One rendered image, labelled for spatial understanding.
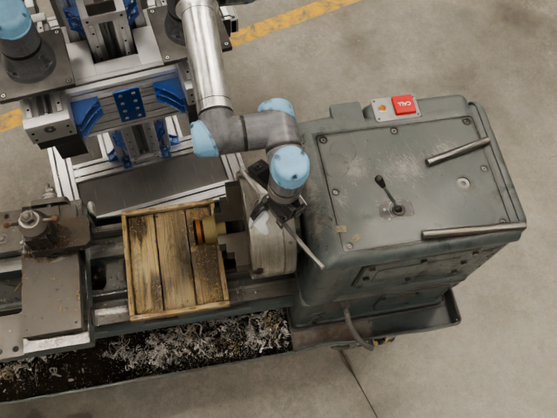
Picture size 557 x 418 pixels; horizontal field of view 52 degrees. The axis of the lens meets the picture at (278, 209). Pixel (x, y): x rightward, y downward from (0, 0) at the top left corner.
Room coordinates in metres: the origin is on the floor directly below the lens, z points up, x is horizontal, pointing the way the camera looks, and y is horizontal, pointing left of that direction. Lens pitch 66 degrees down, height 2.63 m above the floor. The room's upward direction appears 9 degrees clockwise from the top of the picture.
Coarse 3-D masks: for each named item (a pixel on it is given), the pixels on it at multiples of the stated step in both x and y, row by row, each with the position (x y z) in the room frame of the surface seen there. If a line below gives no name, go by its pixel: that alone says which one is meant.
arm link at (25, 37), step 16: (0, 0) 1.03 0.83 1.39; (16, 0) 1.04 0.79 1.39; (0, 16) 0.98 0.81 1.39; (16, 16) 0.99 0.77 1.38; (0, 32) 0.95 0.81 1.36; (16, 32) 0.96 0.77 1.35; (32, 32) 1.00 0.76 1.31; (0, 48) 0.96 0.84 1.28; (16, 48) 0.95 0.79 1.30; (32, 48) 0.98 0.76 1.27
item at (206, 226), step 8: (208, 216) 0.62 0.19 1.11; (192, 224) 0.59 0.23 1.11; (200, 224) 0.59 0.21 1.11; (208, 224) 0.59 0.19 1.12; (216, 224) 0.60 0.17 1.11; (224, 224) 0.60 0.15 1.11; (200, 232) 0.57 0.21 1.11; (208, 232) 0.57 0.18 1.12; (216, 232) 0.57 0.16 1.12; (224, 232) 0.58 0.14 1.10; (200, 240) 0.55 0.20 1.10; (208, 240) 0.55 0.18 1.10; (216, 240) 0.56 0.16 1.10
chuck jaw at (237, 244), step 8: (240, 232) 0.59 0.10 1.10; (224, 240) 0.56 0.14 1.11; (232, 240) 0.56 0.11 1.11; (240, 240) 0.57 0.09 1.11; (224, 248) 0.54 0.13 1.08; (232, 248) 0.54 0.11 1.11; (240, 248) 0.54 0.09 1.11; (248, 248) 0.54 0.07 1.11; (232, 256) 0.52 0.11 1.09; (240, 256) 0.51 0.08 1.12; (248, 256) 0.52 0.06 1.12; (240, 264) 0.49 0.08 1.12; (248, 264) 0.49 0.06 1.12; (256, 272) 0.48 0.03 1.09
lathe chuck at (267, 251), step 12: (240, 180) 0.70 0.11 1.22; (252, 180) 0.70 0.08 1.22; (240, 192) 0.68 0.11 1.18; (252, 192) 0.66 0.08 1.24; (252, 204) 0.62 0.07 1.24; (252, 228) 0.56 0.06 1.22; (276, 228) 0.57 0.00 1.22; (252, 240) 0.53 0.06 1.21; (264, 240) 0.54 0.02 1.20; (276, 240) 0.55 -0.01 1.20; (252, 252) 0.51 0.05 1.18; (264, 252) 0.52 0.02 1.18; (276, 252) 0.52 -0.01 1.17; (252, 264) 0.49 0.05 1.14; (264, 264) 0.49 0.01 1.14; (276, 264) 0.50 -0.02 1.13; (252, 276) 0.48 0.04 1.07; (264, 276) 0.48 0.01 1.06
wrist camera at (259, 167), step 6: (258, 162) 0.64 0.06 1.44; (264, 162) 0.64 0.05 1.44; (252, 168) 0.62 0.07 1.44; (258, 168) 0.62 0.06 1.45; (264, 168) 0.62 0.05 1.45; (252, 174) 0.61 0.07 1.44; (258, 174) 0.60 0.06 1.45; (264, 174) 0.60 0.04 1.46; (258, 180) 0.59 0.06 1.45; (264, 180) 0.58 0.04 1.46; (264, 186) 0.57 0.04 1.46
